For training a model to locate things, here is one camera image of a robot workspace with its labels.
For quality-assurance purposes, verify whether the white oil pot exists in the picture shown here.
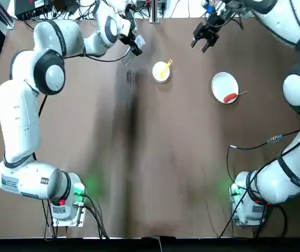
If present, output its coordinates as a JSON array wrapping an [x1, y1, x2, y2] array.
[[122, 35, 147, 66]]

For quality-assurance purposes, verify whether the black dangling connector cable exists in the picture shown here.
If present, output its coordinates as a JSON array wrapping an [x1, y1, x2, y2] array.
[[226, 124, 300, 190]]

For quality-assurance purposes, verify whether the orange oil brush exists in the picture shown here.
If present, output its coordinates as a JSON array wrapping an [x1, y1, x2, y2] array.
[[159, 59, 173, 79]]

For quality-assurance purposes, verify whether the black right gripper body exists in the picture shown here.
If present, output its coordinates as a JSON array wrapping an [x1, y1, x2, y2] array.
[[193, 15, 224, 43]]

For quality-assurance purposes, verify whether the aluminium frame post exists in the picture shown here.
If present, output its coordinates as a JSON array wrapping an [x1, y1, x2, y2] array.
[[149, 0, 162, 24]]

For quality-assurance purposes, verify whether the red sausage on stick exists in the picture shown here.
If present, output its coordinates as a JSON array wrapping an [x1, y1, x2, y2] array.
[[223, 90, 248, 103]]

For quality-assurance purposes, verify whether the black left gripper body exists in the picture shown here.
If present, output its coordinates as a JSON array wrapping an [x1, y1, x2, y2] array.
[[118, 30, 137, 46]]

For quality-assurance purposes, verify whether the white bowl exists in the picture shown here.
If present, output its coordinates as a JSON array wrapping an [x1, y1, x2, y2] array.
[[151, 61, 172, 85]]

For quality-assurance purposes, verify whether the black router box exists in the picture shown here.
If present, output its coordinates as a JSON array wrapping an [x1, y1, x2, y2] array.
[[14, 0, 53, 20]]

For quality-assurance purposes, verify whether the white plate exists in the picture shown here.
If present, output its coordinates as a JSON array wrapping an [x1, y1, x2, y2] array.
[[211, 71, 240, 104]]

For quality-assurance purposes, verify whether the black base cable bundle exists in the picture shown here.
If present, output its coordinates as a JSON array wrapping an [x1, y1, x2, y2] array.
[[40, 193, 111, 240], [219, 183, 288, 238]]

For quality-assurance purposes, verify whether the black adapter box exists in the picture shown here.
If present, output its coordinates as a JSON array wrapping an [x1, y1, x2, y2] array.
[[52, 0, 80, 14]]

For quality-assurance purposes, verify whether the aluminium corner rail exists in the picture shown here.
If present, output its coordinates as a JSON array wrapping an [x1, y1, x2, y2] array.
[[0, 4, 15, 30]]

